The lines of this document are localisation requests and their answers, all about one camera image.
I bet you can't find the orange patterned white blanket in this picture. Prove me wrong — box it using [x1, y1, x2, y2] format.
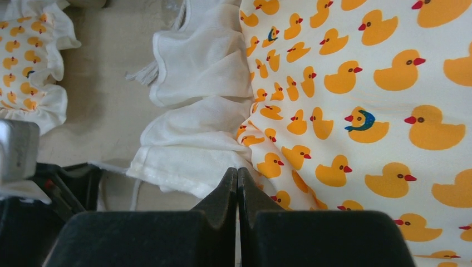
[127, 0, 471, 266]

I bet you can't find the small orange patterned pillow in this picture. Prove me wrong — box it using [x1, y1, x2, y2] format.
[1, 1, 81, 135]

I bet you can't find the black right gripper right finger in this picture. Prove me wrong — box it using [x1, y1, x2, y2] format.
[238, 168, 414, 266]

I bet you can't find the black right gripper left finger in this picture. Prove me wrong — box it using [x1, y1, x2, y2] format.
[45, 168, 237, 266]

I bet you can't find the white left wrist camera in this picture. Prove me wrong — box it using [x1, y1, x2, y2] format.
[1, 119, 52, 204]

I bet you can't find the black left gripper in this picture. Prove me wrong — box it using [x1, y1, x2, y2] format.
[1, 163, 102, 266]

